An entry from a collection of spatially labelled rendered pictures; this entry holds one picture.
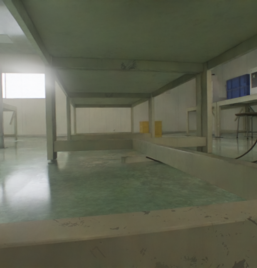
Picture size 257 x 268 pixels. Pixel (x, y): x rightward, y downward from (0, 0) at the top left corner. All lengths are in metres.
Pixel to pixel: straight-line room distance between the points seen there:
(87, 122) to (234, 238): 7.46
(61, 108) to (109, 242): 7.55
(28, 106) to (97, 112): 2.29
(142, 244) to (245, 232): 0.09
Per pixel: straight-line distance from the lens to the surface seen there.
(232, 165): 0.52
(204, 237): 0.20
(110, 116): 7.66
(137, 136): 2.98
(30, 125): 7.84
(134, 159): 1.42
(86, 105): 4.37
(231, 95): 4.78
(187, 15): 1.10
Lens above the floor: 0.23
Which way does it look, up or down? 2 degrees down
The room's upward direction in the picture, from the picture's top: 1 degrees counter-clockwise
